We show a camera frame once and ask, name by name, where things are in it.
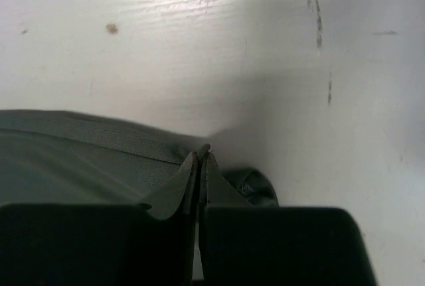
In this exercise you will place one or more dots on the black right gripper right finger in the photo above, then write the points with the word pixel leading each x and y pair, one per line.
pixel 244 244

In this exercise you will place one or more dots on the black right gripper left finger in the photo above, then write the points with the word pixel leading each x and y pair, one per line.
pixel 147 243

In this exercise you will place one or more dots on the dark grey t shirt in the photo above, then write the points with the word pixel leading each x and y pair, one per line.
pixel 76 158

